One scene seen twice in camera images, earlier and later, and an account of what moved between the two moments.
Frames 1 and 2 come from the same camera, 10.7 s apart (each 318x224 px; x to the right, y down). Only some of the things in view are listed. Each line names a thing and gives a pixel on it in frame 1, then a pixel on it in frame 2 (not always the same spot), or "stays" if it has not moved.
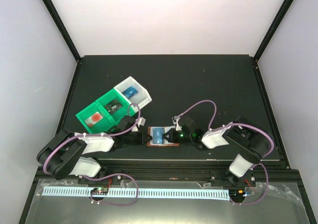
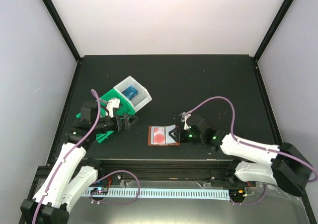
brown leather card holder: [157, 133] stays
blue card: [157, 133] to [130, 92]
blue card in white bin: [130, 92] stays
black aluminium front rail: [183, 172] stays
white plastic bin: [135, 94] stays
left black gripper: [142, 141] to [125, 126]
